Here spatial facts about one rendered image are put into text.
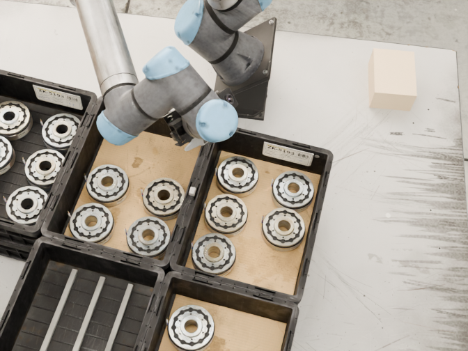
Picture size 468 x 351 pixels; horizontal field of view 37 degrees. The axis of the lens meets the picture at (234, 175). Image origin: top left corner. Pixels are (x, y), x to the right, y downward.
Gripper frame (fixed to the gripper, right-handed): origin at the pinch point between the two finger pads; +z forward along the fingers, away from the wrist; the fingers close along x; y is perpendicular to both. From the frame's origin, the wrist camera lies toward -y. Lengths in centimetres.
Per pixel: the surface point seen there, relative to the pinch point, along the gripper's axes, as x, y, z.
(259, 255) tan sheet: 37.9, 2.0, 0.3
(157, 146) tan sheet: 6.1, 6.7, 22.8
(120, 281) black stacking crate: 25.7, 32.2, 4.7
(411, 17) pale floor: 31, -136, 130
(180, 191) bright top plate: 16.6, 8.9, 11.0
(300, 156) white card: 24.3, -20.4, 5.7
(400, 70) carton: 25, -66, 27
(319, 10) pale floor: 9, -103, 142
